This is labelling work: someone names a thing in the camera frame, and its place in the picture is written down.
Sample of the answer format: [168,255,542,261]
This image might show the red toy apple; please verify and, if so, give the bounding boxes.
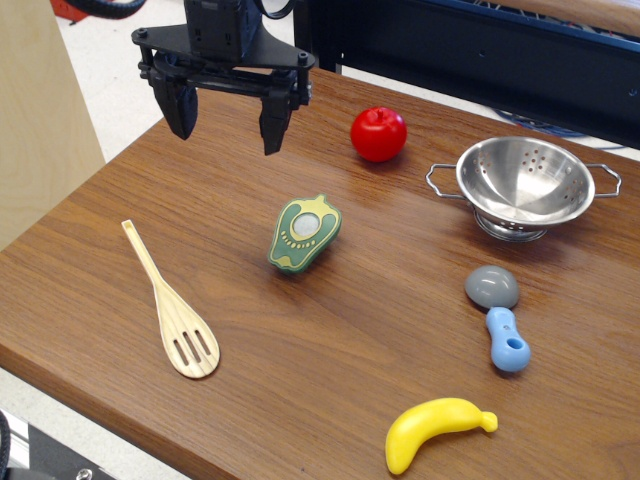
[350,107,408,163]

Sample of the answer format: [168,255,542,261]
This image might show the light wooden panel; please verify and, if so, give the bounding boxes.
[1,1,105,247]

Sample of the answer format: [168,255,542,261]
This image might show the black braided cable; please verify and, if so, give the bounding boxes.
[64,0,149,21]

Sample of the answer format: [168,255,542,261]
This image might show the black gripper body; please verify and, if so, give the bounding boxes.
[132,1,315,108]

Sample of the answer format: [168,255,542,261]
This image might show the red box on floor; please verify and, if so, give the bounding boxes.
[50,0,89,24]

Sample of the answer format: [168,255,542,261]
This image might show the blue cables on floor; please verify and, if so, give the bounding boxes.
[492,107,629,154]

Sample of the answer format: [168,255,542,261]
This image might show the yellow toy banana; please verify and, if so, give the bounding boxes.
[385,398,498,475]

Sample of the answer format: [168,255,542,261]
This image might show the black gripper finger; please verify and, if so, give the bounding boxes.
[149,71,198,140]
[259,94,292,155]

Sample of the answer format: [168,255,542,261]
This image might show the robot base with rail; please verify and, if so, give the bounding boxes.
[1,410,114,480]

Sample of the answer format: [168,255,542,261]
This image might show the wooden slotted spatula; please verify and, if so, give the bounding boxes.
[121,220,221,379]

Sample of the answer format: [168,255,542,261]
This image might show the green toy pepper half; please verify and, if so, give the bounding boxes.
[267,194,342,274]

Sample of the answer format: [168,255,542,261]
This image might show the steel colander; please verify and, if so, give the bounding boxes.
[425,136,622,243]

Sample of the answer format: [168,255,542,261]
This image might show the black metal frame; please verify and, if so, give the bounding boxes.
[293,1,639,148]

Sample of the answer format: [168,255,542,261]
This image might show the grey blue ice cream scoop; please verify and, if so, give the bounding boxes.
[464,265,531,373]

